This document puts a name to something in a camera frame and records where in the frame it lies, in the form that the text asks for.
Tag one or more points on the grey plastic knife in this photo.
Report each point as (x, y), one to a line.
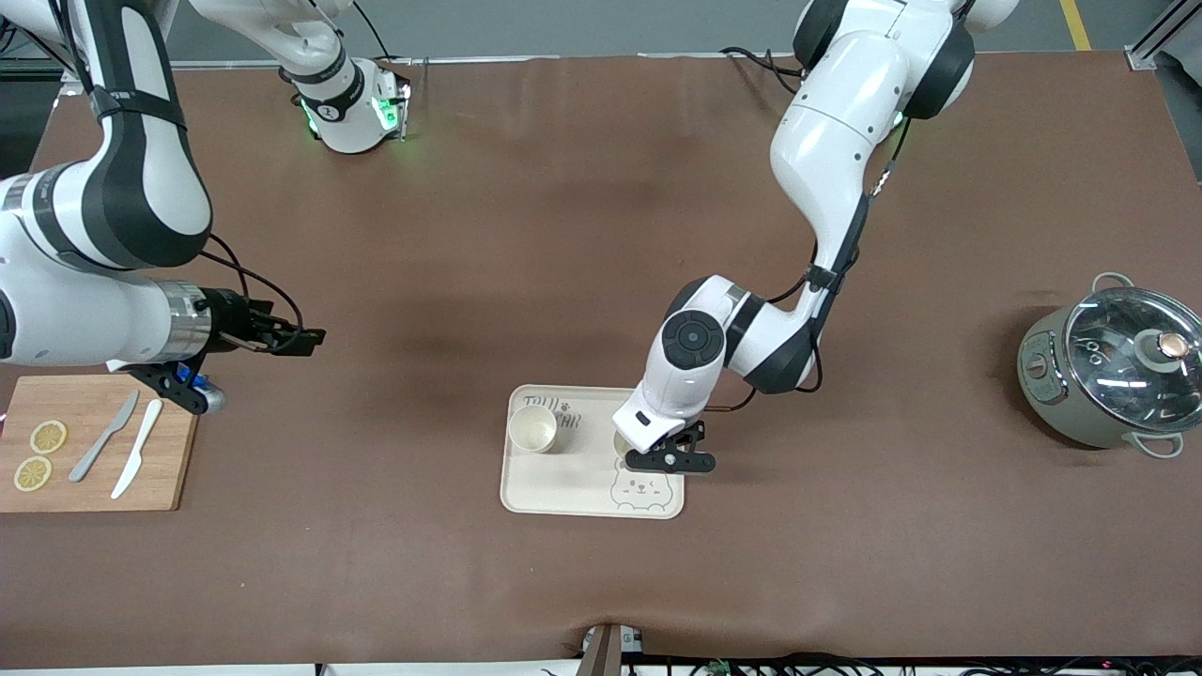
(86, 462)

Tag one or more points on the white plastic cup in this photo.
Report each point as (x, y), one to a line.
(532, 432)
(623, 447)

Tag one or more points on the aluminium frame profile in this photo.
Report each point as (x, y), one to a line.
(1164, 30)
(70, 86)

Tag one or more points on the grey-green cooking pot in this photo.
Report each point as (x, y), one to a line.
(1042, 376)

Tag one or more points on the glass pot lid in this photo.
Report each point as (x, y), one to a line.
(1117, 376)

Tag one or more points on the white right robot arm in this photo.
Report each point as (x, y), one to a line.
(141, 188)

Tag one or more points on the beige bear print tray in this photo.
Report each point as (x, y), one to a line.
(563, 488)

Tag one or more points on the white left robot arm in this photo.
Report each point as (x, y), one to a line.
(845, 122)

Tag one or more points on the yellow lemon slice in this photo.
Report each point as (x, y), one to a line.
(33, 474)
(48, 437)

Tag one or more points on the bamboo cutting board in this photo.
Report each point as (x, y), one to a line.
(94, 493)

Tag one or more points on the white plastic knife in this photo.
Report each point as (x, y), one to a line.
(131, 469)

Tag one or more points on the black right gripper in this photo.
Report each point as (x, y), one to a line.
(228, 317)

